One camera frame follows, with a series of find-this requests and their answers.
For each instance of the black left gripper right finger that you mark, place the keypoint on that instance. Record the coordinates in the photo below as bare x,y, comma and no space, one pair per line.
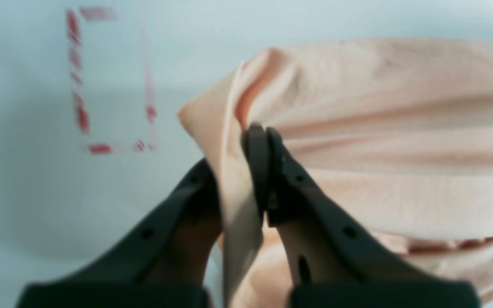
334,261

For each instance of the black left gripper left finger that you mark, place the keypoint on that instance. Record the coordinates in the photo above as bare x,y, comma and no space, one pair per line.
159,264

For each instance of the peach T-shirt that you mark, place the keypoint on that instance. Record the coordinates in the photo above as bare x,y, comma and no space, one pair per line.
397,131

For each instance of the red tape rectangle marking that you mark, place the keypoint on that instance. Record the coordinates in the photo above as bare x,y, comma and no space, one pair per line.
112,88

